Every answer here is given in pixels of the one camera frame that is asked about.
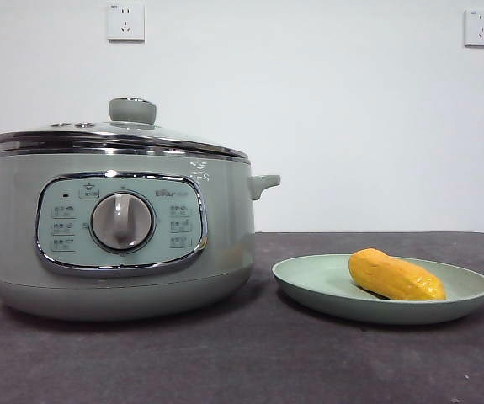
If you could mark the glass lid with green knob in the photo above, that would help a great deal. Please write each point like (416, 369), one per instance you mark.
(133, 110)

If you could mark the yellow corn cob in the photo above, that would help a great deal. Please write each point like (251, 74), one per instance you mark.
(393, 275)

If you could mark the pale green electric steamer pot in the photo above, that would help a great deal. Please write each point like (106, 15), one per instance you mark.
(229, 235)

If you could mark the pale green round plate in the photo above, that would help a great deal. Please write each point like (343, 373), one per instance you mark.
(313, 275)

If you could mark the white wall socket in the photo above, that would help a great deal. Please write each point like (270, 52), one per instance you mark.
(125, 22)
(481, 28)

